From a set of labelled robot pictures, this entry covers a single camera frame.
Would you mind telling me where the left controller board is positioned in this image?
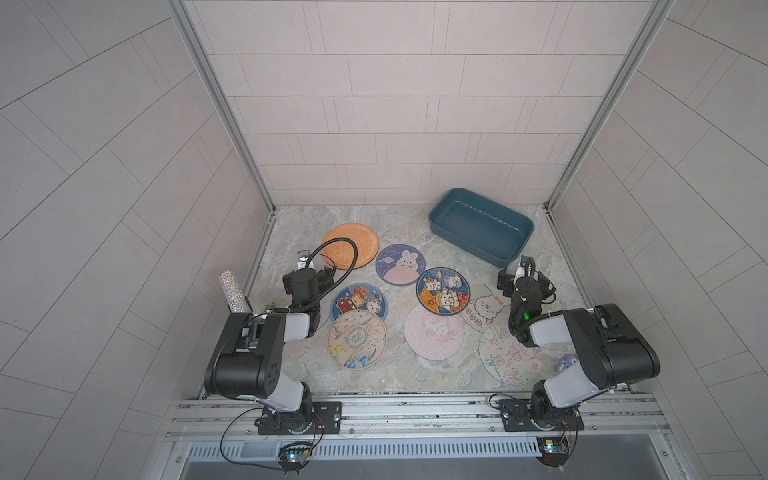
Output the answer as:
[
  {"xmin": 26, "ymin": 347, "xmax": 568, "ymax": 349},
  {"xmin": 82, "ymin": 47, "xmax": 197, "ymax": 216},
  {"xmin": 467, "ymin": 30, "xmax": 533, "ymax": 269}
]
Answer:
[{"xmin": 277, "ymin": 441, "xmax": 313, "ymax": 474}]

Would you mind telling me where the pink unicorn coaster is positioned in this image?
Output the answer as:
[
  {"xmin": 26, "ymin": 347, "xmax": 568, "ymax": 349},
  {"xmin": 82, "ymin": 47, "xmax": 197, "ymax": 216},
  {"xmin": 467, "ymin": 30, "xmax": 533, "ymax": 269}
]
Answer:
[{"xmin": 403, "ymin": 306, "xmax": 464, "ymax": 361}]

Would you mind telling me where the cream cat coaster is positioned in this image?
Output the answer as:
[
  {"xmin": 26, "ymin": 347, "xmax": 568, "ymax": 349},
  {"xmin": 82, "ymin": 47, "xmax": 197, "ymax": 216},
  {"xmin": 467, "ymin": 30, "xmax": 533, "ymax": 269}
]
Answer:
[{"xmin": 459, "ymin": 283, "xmax": 510, "ymax": 332}]

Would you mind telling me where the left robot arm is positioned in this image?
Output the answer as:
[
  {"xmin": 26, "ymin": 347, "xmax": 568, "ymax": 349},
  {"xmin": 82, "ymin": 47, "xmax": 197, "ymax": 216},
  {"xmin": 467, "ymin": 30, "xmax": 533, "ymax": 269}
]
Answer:
[{"xmin": 204, "ymin": 251, "xmax": 337, "ymax": 431}]

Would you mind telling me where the colourful cartoon animals coaster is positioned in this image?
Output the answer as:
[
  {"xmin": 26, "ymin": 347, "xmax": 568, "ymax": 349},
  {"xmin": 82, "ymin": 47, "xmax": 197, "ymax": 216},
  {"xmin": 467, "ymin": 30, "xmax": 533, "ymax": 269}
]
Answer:
[{"xmin": 416, "ymin": 267, "xmax": 471, "ymax": 316}]

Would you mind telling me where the beige mandala coaster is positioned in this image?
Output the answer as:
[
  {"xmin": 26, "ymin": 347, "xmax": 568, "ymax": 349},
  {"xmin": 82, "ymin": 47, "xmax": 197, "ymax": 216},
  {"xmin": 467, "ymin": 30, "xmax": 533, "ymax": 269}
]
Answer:
[{"xmin": 328, "ymin": 310, "xmax": 387, "ymax": 370}]

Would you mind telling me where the teal storage box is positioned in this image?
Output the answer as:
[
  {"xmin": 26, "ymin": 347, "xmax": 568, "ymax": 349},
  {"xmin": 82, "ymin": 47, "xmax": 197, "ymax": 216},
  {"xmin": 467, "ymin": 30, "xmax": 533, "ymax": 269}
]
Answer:
[{"xmin": 428, "ymin": 188, "xmax": 535, "ymax": 268}]

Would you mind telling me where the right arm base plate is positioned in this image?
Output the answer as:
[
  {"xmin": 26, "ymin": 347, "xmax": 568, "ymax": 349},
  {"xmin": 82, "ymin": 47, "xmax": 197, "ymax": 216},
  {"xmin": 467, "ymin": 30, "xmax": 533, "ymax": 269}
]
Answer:
[{"xmin": 497, "ymin": 398, "xmax": 584, "ymax": 432}]

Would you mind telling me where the small purple toy figure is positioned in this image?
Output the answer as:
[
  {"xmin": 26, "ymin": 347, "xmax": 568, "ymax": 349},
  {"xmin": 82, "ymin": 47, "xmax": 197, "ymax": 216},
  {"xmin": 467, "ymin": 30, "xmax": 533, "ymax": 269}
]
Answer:
[{"xmin": 554, "ymin": 354, "xmax": 579, "ymax": 372}]

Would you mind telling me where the right controller board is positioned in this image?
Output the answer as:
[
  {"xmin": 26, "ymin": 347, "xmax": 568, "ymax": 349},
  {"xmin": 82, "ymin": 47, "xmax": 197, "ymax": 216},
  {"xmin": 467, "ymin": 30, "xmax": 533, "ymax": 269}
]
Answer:
[{"xmin": 537, "ymin": 437, "xmax": 571, "ymax": 468}]

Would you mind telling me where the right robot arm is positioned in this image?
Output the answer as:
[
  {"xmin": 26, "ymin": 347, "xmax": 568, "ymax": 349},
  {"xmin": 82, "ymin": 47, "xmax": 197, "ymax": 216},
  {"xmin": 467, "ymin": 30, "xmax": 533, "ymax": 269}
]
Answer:
[{"xmin": 497, "ymin": 255, "xmax": 661, "ymax": 431}]

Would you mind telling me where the white butterfly flower coaster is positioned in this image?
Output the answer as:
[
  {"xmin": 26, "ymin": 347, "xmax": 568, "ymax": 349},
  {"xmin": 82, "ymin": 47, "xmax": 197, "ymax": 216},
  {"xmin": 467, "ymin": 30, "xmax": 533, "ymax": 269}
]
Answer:
[{"xmin": 478, "ymin": 325, "xmax": 545, "ymax": 387}]

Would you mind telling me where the aluminium mounting rail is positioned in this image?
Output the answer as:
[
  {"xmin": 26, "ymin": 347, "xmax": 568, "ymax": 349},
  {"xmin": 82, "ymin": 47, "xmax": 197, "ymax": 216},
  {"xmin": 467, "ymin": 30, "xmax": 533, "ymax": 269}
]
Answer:
[{"xmin": 160, "ymin": 392, "xmax": 671, "ymax": 441}]

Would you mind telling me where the purple bunny coaster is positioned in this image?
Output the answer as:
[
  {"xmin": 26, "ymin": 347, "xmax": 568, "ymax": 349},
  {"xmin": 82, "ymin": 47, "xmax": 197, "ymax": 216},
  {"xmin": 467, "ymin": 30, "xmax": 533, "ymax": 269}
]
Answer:
[{"xmin": 375, "ymin": 244, "xmax": 426, "ymax": 286}]

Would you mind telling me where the orange round coaster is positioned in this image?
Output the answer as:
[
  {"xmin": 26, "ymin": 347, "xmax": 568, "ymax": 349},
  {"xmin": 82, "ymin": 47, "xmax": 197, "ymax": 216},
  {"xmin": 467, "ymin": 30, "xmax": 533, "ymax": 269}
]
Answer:
[{"xmin": 321, "ymin": 223, "xmax": 380, "ymax": 270}]

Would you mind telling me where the controller board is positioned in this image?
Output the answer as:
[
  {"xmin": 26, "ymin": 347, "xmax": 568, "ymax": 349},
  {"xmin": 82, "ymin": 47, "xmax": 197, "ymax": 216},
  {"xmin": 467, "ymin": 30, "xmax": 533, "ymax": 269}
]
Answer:
[
  {"xmin": 537, "ymin": 437, "xmax": 571, "ymax": 468},
  {"xmin": 277, "ymin": 441, "xmax": 313, "ymax": 474}
]

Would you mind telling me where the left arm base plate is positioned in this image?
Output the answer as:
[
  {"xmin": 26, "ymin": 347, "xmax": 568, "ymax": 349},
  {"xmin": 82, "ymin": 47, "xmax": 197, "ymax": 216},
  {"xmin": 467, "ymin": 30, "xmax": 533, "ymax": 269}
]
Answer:
[{"xmin": 254, "ymin": 402, "xmax": 342, "ymax": 435}]

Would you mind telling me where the glitter microphone on stand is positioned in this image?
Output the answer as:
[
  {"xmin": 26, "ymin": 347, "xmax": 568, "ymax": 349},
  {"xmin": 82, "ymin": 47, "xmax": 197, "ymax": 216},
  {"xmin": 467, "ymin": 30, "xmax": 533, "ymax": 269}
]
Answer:
[{"xmin": 219, "ymin": 270, "xmax": 252, "ymax": 313}]

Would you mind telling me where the blue bear coaster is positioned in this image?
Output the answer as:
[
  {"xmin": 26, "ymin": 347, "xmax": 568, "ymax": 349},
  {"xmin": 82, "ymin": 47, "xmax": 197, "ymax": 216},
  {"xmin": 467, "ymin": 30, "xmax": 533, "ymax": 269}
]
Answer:
[{"xmin": 330, "ymin": 283, "xmax": 389, "ymax": 321}]

